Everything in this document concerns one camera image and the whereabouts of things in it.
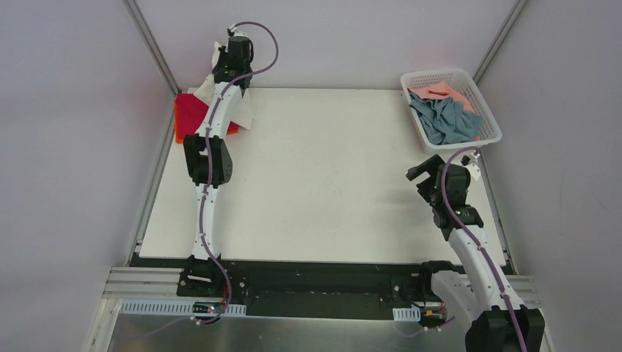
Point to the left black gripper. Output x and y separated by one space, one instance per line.
238 45

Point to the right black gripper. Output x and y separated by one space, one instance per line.
430 171

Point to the cream white t shirt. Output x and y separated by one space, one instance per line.
243 114

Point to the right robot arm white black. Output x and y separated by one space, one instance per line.
489 310

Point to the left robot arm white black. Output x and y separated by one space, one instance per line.
208 160

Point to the blue grey t shirt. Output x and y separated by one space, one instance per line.
446 121

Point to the white plastic laundry basket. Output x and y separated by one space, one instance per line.
462 82

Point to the folded red t shirt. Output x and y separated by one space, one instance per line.
195 112

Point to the pink t shirt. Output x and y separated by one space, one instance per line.
442 90

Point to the folded orange t shirt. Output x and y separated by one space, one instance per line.
179 122

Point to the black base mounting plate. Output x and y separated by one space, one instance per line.
282 289

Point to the left corner aluminium post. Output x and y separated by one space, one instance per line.
147 36

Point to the corner aluminium post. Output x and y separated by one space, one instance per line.
501 36
147 36

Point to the right white cable duct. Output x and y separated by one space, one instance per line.
409 314

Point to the white cable duct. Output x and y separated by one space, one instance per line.
170 307
409 314

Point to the right corner aluminium post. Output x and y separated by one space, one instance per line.
501 36

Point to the aluminium front frame rail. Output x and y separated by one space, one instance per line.
161 283

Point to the left white cable duct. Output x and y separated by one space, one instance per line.
170 307

